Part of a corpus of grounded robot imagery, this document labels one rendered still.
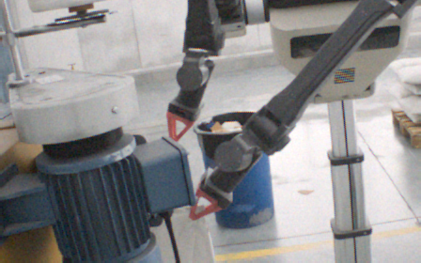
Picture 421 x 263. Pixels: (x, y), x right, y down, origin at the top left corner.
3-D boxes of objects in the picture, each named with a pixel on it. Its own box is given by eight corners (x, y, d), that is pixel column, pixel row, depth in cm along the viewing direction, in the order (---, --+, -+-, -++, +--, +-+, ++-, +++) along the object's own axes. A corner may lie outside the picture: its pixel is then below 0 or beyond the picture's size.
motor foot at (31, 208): (81, 207, 82) (68, 154, 80) (57, 241, 71) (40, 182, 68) (26, 212, 82) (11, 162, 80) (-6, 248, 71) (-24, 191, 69)
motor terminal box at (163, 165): (182, 199, 91) (169, 133, 88) (203, 219, 82) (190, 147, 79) (135, 213, 88) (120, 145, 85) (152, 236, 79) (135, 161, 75)
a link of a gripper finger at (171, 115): (156, 140, 124) (169, 102, 121) (163, 131, 131) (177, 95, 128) (183, 151, 124) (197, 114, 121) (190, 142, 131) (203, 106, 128)
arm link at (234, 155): (293, 138, 111) (264, 108, 113) (279, 139, 100) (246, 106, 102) (254, 180, 114) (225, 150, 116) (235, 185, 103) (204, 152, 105)
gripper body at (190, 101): (165, 110, 120) (177, 79, 117) (177, 100, 129) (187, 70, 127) (193, 121, 120) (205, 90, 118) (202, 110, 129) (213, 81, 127)
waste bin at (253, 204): (279, 195, 390) (267, 106, 372) (284, 227, 341) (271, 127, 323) (211, 204, 391) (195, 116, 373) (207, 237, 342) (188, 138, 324)
